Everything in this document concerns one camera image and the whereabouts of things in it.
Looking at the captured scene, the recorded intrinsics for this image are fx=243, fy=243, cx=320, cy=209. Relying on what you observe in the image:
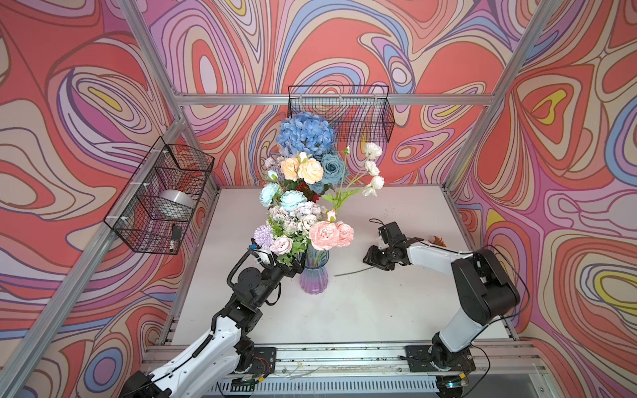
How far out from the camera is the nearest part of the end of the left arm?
0.58 meters

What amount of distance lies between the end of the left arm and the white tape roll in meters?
0.29

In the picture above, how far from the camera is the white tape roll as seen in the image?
0.70m
